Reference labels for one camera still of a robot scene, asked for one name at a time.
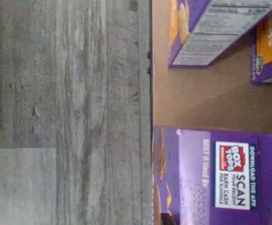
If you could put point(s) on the black metal shelf rack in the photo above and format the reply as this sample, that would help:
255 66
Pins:
151 93

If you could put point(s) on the purple Annie's box brown patch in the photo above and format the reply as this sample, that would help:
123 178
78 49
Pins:
220 164

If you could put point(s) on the brown wooden shelf board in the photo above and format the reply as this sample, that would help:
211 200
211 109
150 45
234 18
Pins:
220 100

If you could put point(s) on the purple Annie's box orange patch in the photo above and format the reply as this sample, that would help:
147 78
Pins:
269 47
208 35

